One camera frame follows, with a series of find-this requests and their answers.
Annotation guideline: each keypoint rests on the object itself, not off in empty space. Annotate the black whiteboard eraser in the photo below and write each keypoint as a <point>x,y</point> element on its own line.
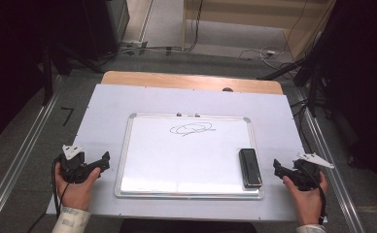
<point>250,168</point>

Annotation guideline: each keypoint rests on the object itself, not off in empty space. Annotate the wooden table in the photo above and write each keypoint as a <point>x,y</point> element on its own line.
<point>177,80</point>

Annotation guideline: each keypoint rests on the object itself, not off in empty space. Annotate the small dark round object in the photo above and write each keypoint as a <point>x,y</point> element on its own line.
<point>227,89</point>

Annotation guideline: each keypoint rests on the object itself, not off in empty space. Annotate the black cabinet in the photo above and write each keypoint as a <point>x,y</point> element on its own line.
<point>105,26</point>

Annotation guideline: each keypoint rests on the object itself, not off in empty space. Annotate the white table cover sheet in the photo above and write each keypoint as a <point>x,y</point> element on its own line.
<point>112,106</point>

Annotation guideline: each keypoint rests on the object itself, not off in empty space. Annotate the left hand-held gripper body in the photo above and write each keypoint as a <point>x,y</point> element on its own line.
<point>75,166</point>

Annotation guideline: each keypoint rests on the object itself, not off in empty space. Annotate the wooden shelf unit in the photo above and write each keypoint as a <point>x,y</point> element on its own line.
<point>241,13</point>

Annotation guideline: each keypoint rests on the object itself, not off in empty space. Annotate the person's left hand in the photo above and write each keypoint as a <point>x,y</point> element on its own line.
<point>78,194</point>

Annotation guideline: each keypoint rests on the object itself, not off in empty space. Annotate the black tripod stand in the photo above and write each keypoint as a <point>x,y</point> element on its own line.
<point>309,74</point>

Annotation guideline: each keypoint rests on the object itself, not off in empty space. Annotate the person's right hand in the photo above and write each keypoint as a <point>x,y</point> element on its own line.
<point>306,204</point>

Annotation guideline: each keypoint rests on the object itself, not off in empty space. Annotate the aluminium floor rail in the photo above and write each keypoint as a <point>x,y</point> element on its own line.
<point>18,161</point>
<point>334,181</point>

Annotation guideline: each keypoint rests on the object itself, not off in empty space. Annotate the black metal stand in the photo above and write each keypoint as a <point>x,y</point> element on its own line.
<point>47,77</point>

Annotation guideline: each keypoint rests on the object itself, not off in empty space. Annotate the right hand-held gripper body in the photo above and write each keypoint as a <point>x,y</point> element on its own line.
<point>306,176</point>

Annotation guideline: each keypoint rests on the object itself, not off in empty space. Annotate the silver framed whiteboard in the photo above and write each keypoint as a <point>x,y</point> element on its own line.
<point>183,161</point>

